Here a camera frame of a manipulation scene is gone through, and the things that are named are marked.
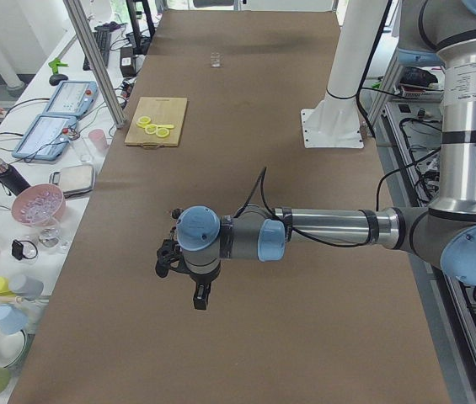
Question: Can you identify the metal tray box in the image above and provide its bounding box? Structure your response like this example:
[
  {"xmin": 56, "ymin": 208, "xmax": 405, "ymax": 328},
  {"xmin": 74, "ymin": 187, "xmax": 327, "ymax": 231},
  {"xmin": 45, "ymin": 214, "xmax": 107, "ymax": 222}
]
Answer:
[{"xmin": 49, "ymin": 164, "xmax": 96, "ymax": 199}]

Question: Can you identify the pink bowl with ice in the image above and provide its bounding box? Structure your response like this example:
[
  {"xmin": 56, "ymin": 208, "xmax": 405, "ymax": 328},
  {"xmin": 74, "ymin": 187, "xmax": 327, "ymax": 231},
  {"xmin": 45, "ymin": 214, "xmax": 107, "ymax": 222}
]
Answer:
[{"xmin": 11, "ymin": 183, "xmax": 66, "ymax": 226}]

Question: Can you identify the white pillar base mount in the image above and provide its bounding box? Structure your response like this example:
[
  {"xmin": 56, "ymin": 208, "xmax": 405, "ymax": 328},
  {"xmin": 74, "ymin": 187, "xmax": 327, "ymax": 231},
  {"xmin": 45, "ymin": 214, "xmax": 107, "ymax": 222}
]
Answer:
[{"xmin": 301, "ymin": 0, "xmax": 391, "ymax": 149}]

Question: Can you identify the lemon slice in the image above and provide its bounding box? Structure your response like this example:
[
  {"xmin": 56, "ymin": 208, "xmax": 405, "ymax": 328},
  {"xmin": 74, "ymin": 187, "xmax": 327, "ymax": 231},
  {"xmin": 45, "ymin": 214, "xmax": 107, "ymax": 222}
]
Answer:
[
  {"xmin": 156, "ymin": 128, "xmax": 170, "ymax": 138},
  {"xmin": 144, "ymin": 124, "xmax": 158, "ymax": 135},
  {"xmin": 136, "ymin": 116, "xmax": 152, "ymax": 128}
]

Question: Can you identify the light blue cup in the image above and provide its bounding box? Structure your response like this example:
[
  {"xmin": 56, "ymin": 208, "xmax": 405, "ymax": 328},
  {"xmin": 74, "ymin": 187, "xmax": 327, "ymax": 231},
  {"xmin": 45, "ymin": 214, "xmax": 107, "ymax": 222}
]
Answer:
[{"xmin": 0, "ymin": 304, "xmax": 29, "ymax": 335}]

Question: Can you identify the teach pendant far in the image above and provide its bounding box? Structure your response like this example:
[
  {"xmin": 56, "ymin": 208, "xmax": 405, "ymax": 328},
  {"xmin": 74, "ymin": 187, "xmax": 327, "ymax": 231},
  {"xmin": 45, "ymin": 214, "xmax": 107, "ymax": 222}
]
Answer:
[{"xmin": 44, "ymin": 80, "xmax": 98, "ymax": 118}]

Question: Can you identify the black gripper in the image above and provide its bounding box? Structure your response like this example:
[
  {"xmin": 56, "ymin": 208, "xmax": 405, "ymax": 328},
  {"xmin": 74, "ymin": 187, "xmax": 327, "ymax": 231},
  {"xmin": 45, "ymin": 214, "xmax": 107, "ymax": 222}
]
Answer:
[{"xmin": 190, "ymin": 268, "xmax": 220, "ymax": 310}]

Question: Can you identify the wine glass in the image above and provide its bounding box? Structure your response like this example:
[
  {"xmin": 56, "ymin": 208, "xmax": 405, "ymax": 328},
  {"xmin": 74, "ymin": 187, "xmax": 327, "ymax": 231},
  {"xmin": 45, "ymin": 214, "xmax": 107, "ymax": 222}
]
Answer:
[{"xmin": 38, "ymin": 216, "xmax": 61, "ymax": 248}]

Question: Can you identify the lemon slice middle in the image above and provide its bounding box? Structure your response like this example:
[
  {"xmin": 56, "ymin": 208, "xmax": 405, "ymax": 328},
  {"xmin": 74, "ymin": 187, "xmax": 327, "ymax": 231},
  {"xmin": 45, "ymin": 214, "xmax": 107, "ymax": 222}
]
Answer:
[{"xmin": 144, "ymin": 124, "xmax": 158, "ymax": 135}]

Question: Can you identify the pink cup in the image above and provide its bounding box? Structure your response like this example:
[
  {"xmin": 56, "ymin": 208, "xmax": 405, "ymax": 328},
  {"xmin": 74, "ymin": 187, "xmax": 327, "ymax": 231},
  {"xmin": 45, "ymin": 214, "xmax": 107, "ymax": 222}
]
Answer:
[{"xmin": 88, "ymin": 129, "xmax": 109, "ymax": 155}]

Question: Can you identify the lemon slice bottom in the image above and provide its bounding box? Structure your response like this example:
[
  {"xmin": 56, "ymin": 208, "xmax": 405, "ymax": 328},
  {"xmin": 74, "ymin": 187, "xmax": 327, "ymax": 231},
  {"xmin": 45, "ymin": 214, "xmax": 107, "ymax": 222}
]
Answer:
[{"xmin": 156, "ymin": 128, "xmax": 170, "ymax": 138}]

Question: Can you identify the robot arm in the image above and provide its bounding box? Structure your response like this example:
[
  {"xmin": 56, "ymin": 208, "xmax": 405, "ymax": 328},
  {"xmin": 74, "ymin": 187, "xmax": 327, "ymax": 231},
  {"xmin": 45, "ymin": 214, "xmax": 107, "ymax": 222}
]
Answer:
[{"xmin": 156, "ymin": 1, "xmax": 476, "ymax": 310}]

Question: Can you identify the clear glass shaker cup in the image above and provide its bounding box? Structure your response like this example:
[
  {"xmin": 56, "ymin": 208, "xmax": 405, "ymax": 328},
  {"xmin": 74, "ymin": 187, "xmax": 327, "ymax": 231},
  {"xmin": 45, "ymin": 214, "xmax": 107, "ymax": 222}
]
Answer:
[{"xmin": 210, "ymin": 52, "xmax": 222, "ymax": 68}]

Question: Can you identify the wooden cutting board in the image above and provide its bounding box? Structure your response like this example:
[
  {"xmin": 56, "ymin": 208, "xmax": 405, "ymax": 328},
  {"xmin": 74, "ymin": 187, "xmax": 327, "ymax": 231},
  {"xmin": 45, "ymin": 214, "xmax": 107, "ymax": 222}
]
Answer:
[{"xmin": 125, "ymin": 97, "xmax": 188, "ymax": 148}]

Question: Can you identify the black thermos bottle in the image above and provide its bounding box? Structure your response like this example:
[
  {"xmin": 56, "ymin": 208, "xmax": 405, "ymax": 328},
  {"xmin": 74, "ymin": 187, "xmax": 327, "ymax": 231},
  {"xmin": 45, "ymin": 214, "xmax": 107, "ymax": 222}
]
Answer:
[{"xmin": 0, "ymin": 158, "xmax": 30, "ymax": 195}]

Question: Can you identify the lemon slice top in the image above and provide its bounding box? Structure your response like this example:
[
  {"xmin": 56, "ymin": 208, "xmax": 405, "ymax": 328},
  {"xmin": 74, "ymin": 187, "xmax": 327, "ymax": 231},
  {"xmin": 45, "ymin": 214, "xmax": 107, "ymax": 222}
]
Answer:
[{"xmin": 136, "ymin": 116, "xmax": 152, "ymax": 128}]

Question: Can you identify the teach pendant near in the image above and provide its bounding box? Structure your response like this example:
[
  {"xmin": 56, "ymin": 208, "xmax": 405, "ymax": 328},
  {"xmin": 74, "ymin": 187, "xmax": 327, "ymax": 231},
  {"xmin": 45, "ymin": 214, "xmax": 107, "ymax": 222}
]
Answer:
[{"xmin": 12, "ymin": 114, "xmax": 78, "ymax": 162}]

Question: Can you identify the teach pendant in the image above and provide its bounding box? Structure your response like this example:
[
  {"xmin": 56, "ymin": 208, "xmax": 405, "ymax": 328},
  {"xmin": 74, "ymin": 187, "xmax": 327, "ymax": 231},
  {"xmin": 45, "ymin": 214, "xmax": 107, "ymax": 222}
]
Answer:
[
  {"xmin": 12, "ymin": 114, "xmax": 78, "ymax": 162},
  {"xmin": 44, "ymin": 80, "xmax": 98, "ymax": 118}
]

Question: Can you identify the aluminium frame post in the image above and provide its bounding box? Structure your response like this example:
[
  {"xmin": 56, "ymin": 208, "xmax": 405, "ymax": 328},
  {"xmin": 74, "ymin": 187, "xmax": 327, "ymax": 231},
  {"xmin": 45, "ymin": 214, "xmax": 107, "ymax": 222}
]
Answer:
[{"xmin": 63, "ymin": 0, "xmax": 126, "ymax": 129}]

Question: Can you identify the black keyboard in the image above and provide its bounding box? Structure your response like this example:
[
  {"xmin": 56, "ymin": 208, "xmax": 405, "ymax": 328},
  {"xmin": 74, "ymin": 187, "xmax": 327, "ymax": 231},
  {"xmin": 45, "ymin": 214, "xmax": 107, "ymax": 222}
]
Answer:
[{"xmin": 93, "ymin": 27, "xmax": 111, "ymax": 67}]

